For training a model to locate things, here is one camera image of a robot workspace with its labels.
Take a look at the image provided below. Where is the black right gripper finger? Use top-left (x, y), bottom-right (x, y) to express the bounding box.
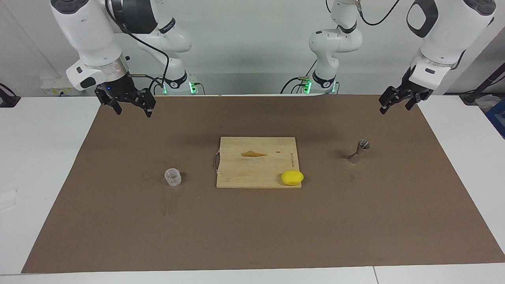
top-left (95, 88), bottom-right (122, 116)
top-left (136, 89), bottom-right (156, 118)

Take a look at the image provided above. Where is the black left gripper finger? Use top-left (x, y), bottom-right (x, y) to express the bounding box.
top-left (379, 86), bottom-right (407, 115)
top-left (404, 92), bottom-right (431, 111)

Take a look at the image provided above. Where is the steel jigger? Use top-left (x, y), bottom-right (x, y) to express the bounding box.
top-left (348, 140), bottom-right (371, 164)

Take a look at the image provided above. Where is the clear plastic cup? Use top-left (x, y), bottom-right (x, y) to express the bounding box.
top-left (164, 168), bottom-right (182, 187)

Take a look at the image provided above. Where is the white power strip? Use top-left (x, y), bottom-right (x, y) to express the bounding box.
top-left (41, 77), bottom-right (85, 96)

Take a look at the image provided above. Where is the black stand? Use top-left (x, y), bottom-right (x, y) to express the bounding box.
top-left (460, 63), bottom-right (505, 105)

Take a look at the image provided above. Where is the blue crate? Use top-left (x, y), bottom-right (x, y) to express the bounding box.
top-left (484, 99), bottom-right (505, 139)

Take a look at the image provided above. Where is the brown table mat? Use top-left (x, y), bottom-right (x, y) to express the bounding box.
top-left (21, 94), bottom-right (505, 274)

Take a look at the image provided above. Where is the yellow lemon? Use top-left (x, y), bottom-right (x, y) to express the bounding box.
top-left (281, 170), bottom-right (305, 186)

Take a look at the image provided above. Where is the wooden cutting board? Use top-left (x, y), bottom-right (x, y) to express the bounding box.
top-left (213, 136), bottom-right (302, 189)

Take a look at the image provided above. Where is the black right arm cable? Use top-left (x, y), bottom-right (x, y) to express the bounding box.
top-left (103, 0), bottom-right (171, 93)

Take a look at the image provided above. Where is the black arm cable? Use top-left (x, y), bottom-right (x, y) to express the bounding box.
top-left (355, 0), bottom-right (401, 27)
top-left (103, 0), bottom-right (171, 93)

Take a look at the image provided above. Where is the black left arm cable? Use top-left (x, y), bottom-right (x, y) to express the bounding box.
top-left (355, 0), bottom-right (401, 27)

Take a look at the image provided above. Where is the black base cable bundle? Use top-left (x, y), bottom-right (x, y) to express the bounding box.
top-left (280, 59), bottom-right (318, 94)

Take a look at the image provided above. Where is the black clamp mount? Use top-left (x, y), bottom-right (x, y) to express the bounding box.
top-left (0, 83), bottom-right (21, 108)

